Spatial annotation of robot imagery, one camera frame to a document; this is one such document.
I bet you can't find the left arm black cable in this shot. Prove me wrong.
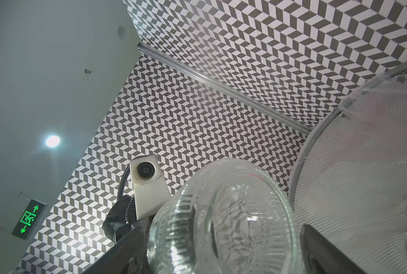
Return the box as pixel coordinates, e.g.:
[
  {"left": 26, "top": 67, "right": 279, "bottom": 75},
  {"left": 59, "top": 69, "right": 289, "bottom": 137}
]
[{"left": 116, "top": 163, "right": 137, "bottom": 220}]

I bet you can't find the grey mesh trash bin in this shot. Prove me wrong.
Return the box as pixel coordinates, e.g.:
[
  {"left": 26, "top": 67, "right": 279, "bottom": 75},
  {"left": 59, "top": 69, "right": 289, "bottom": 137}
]
[{"left": 287, "top": 56, "right": 407, "bottom": 274}]

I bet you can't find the green exit sign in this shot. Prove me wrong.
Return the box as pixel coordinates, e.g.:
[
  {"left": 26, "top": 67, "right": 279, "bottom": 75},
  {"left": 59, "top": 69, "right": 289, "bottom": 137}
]
[{"left": 11, "top": 199, "right": 47, "bottom": 240}]

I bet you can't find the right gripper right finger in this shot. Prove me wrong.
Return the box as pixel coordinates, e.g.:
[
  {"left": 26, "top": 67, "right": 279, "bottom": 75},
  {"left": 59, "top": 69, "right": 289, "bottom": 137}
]
[{"left": 300, "top": 224, "right": 366, "bottom": 274}]

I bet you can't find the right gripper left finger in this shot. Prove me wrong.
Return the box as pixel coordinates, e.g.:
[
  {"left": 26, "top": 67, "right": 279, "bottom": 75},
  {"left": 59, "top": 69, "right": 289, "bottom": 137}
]
[{"left": 83, "top": 227, "right": 149, "bottom": 274}]

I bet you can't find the glass jar with beans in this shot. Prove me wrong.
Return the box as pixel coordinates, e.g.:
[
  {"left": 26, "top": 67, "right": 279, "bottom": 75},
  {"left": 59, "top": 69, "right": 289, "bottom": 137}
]
[{"left": 147, "top": 159, "right": 303, "bottom": 274}]

